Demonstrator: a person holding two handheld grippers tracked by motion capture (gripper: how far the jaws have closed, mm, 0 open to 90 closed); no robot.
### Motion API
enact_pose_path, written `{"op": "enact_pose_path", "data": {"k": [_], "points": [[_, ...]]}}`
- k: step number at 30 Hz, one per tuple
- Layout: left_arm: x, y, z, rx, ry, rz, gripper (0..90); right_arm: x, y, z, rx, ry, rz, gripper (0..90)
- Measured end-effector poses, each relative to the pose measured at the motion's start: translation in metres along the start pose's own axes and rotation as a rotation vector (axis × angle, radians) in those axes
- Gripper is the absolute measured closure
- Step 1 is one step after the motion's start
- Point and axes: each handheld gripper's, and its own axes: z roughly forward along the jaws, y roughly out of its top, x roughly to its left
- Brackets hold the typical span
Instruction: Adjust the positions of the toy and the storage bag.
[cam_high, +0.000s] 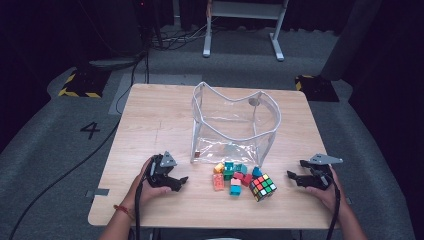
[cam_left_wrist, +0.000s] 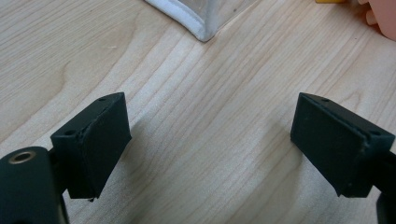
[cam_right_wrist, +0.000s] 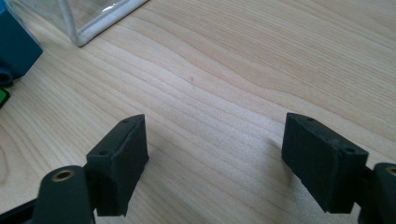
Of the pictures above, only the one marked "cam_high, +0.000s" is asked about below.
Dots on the dark stand with flat base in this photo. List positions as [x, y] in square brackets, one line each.
[113, 63]

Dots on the white metal desk frame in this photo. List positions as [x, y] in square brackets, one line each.
[246, 10]

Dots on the grey stand column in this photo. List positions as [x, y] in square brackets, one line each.
[353, 36]

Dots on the clear plastic bag white trim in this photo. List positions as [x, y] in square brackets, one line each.
[233, 150]

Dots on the teal blue toy block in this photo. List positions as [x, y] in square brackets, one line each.
[256, 172]

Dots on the black yellow striped base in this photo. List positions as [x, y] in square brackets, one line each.
[316, 88]
[85, 83]

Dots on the yellow toy block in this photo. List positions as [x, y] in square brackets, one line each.
[219, 168]

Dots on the green toy block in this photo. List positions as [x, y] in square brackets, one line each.
[228, 175]

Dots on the person's right hand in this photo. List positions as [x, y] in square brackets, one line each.
[333, 198]

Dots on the red toy block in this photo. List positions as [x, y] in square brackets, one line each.
[247, 180]
[238, 175]

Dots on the grey tape piece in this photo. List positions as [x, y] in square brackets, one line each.
[348, 200]
[98, 192]

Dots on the salmon toy block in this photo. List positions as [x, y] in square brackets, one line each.
[218, 182]

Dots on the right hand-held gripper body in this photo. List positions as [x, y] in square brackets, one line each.
[321, 178]

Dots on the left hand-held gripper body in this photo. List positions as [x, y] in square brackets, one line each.
[160, 173]

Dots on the person's left hand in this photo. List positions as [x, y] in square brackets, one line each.
[141, 193]

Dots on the multicoloured puzzle cube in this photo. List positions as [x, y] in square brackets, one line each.
[263, 187]

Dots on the grey round table grommet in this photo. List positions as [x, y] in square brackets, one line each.
[254, 101]

